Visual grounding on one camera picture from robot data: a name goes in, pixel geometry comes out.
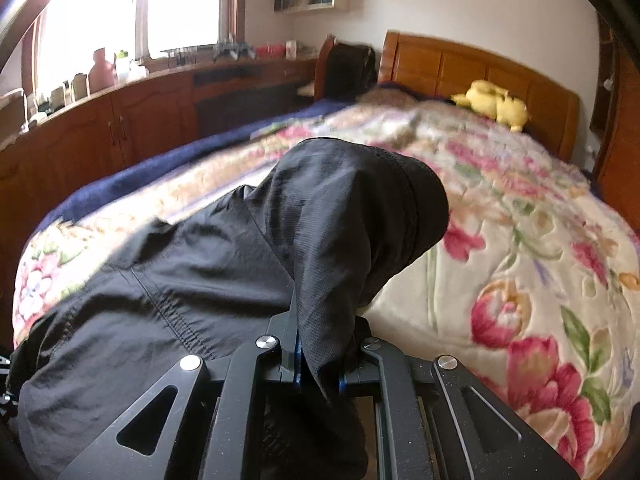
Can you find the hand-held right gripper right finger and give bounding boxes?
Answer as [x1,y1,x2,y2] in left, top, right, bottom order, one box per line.
[340,320,582,480]

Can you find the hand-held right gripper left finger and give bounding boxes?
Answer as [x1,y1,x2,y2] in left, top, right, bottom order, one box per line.
[60,310,302,480]

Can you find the black jacket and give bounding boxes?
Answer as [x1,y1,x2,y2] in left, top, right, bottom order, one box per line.
[10,137,451,480]

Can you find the floral blanket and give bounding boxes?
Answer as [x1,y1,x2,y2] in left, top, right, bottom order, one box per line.
[12,89,640,480]

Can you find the navy blue bed sheet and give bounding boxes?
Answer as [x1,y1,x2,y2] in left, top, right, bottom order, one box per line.
[47,95,351,231]

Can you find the wooden desk with cabinets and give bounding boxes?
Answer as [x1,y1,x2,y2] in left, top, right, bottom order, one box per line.
[0,57,321,348]

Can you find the yellow plush toy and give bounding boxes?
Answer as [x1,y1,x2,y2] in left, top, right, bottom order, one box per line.
[450,79,532,134]

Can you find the wooden chair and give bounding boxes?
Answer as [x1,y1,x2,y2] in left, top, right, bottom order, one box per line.
[314,35,379,107]

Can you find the dark garment on chair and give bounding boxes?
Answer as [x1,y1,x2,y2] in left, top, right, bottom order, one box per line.
[327,44,377,104]

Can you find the black gadgets on desk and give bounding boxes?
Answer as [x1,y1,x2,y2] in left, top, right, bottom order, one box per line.
[212,40,257,62]

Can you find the wooden bed headboard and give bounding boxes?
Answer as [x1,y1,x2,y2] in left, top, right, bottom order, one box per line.
[377,30,582,162]

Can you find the wooden wardrobe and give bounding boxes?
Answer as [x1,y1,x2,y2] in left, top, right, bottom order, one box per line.
[592,35,640,222]

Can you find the pink bottle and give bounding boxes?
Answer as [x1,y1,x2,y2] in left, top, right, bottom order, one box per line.
[88,47,115,94]

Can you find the window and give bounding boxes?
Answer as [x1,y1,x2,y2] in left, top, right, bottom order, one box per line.
[27,0,247,97]

